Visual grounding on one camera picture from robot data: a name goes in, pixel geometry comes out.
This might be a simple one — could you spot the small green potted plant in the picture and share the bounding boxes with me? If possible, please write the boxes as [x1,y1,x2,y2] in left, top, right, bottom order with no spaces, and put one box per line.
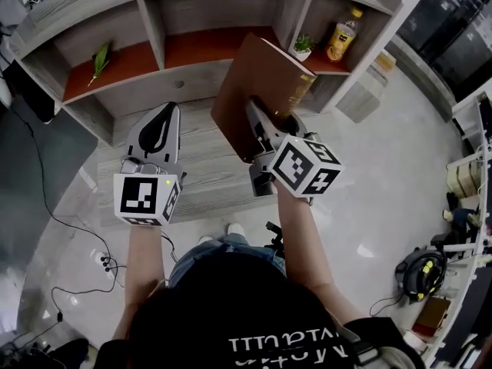
[291,32,317,64]

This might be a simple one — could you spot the brown box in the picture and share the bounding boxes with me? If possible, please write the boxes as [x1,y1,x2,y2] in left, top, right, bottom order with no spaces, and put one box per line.
[411,294,454,334]

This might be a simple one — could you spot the green artificial leaf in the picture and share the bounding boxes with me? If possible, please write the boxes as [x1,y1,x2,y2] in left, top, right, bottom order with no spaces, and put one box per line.
[87,40,114,88]

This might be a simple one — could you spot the white power strip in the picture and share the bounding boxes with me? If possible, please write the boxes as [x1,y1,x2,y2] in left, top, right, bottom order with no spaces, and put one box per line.
[93,249,117,281]

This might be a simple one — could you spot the yellow-topped cardboard box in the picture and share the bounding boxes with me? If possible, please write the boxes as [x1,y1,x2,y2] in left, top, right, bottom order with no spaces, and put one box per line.
[374,50,397,73]

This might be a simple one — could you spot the dark grey floor mat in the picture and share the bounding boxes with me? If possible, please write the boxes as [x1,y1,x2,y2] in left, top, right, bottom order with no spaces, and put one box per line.
[0,101,100,275]

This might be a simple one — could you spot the person's right forearm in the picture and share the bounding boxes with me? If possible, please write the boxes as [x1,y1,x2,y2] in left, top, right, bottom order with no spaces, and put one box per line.
[274,188,365,327]

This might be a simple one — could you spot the thin black device cable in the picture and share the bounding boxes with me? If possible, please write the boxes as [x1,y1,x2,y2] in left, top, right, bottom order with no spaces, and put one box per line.
[368,293,405,318]

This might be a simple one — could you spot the grey wooden shelf desk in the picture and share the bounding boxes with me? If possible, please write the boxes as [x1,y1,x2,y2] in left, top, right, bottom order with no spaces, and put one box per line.
[9,0,404,229]

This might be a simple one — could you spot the grey cardboard box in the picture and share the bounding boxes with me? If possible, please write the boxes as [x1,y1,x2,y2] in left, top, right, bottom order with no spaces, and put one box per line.
[335,66,390,125]

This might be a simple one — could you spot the black bracket stand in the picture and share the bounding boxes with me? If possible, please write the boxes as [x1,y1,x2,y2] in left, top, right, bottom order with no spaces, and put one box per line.
[264,220,286,260]

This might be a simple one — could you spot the black power strip cable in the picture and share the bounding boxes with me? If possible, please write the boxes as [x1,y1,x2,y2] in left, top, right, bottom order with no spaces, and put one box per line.
[6,105,113,264]

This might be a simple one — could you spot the person's left forearm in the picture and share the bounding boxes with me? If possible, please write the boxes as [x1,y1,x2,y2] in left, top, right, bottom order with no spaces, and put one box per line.
[112,224,171,342]

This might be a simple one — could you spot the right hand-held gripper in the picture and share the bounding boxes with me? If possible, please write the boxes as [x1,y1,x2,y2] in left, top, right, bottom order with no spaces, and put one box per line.
[244,95,344,207]

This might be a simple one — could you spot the black looping floor cable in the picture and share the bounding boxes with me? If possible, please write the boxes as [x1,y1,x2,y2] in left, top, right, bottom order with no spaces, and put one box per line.
[0,264,128,352]

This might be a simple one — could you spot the yellow drink bottle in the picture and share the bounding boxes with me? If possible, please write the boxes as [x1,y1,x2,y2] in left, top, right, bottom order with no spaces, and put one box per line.
[324,5,365,64]

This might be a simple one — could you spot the black glass cabinet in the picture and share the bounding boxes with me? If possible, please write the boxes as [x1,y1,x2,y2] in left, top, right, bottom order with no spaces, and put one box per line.
[385,0,492,104]

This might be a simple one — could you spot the person's black printed t-shirt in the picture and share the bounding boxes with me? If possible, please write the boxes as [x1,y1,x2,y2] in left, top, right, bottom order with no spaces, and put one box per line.
[95,281,424,369]

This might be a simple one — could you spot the black and yellow device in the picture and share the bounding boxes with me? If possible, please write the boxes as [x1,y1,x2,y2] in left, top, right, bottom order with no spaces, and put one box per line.
[394,245,450,304]

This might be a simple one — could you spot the brown book with gold spine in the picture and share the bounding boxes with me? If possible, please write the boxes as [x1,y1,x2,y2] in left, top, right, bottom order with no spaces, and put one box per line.
[210,32,318,165]

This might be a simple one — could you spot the person's blue jeans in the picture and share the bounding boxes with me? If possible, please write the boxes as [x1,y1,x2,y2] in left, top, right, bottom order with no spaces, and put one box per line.
[167,232,288,288]

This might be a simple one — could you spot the white metal rack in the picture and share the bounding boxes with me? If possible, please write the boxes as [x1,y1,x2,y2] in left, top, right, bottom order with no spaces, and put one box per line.
[433,91,492,369]

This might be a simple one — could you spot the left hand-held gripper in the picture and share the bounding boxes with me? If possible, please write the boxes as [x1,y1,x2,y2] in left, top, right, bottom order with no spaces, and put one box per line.
[112,101,188,228]

